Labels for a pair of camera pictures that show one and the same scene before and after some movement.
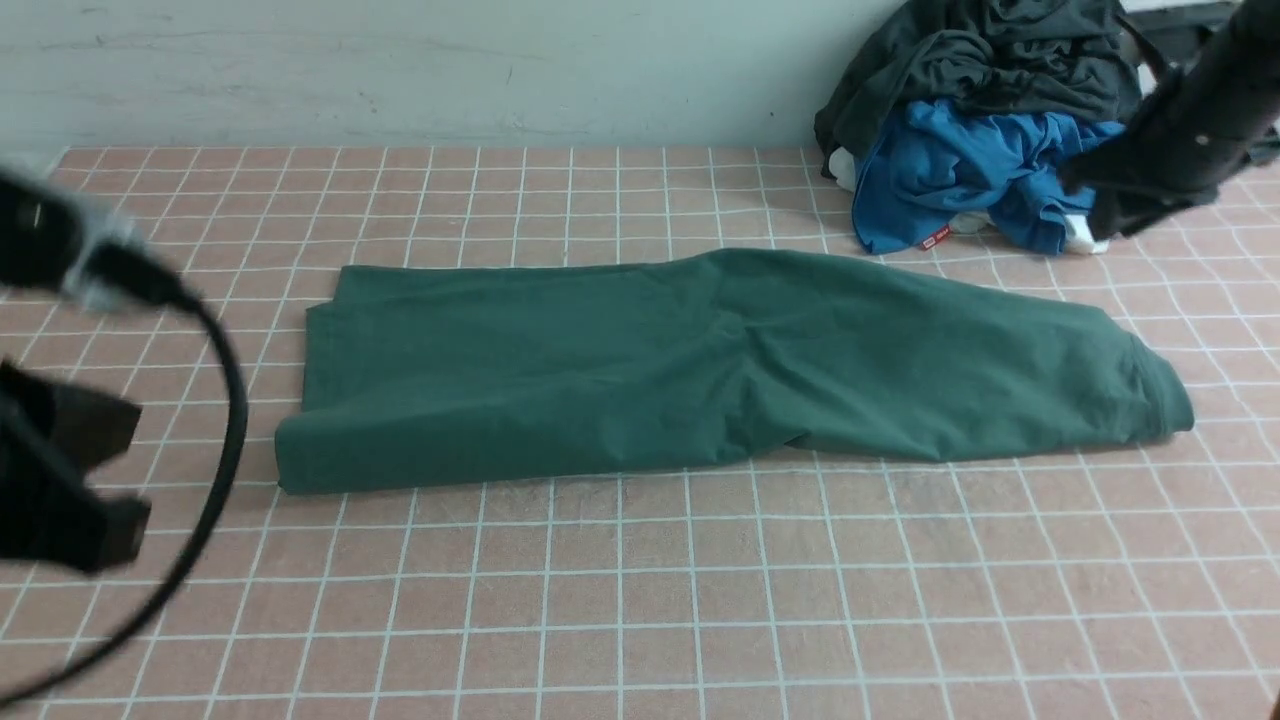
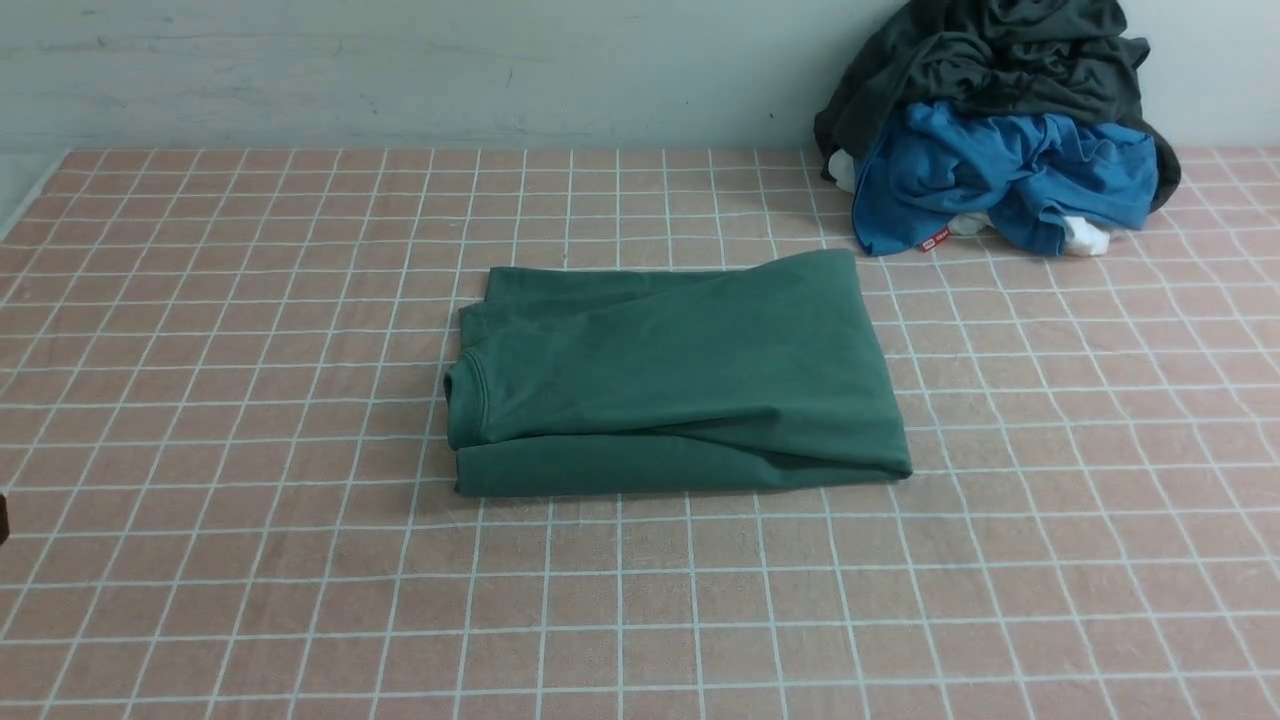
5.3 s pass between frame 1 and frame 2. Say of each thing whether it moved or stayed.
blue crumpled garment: stayed
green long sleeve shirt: moved
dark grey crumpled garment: stayed
